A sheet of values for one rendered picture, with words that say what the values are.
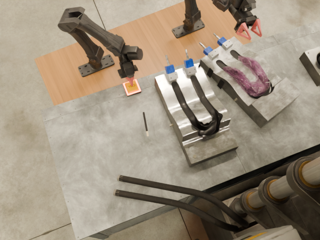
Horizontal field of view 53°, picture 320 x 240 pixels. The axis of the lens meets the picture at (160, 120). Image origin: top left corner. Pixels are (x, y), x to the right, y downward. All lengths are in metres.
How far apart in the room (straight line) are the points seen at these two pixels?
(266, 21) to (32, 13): 2.17
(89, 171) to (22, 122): 1.21
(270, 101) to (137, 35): 0.85
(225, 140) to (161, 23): 0.83
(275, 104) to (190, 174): 0.56
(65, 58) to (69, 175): 0.68
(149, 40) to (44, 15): 1.51
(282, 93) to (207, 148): 0.49
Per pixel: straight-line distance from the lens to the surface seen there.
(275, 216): 1.44
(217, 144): 1.63
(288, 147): 1.81
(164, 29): 2.01
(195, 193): 1.50
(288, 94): 1.80
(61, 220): 2.47
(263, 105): 1.72
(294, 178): 0.95
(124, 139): 1.67
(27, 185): 2.58
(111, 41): 1.58
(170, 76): 1.68
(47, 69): 1.93
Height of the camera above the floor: 2.38
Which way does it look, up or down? 68 degrees down
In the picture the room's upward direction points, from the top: 5 degrees clockwise
